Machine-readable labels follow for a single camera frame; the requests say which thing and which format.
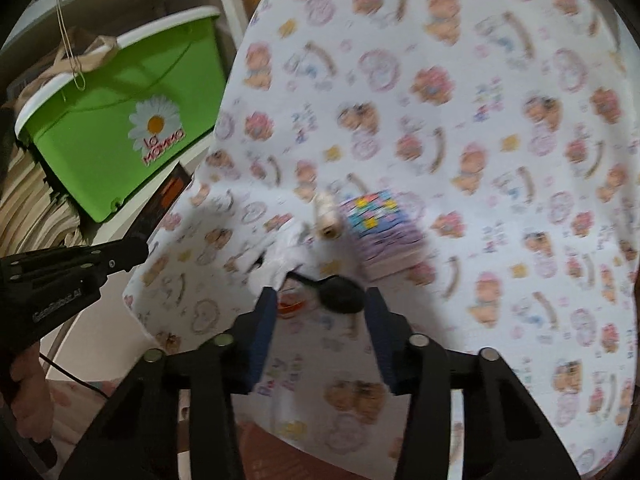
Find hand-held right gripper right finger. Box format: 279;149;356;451
364;286;588;480

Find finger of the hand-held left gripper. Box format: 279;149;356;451
75;238;151;277

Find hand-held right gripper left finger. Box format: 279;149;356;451
57;286;281;480

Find black plastic spoon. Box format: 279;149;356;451
285;270;368;316

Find person's left hand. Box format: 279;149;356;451
2;345;54;444

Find orange transparent wrapper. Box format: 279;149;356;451
277;285;311;321

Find dark box with orange label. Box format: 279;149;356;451
127;167;193;251

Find purple floral tissue packet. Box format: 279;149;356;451
337;187;431;281

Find beige striped cloth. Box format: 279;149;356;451
0;145;86;261

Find pink patterned blanket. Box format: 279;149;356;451
47;375;126;456

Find orange textured mat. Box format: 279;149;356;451
232;420;321;480

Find small beige roll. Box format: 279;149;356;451
312;191;345;241

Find brown paper bag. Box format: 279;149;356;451
15;27;119;106

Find bear printed white cloth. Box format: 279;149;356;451
122;0;640;476

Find black cable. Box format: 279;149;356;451
39;354;111;401

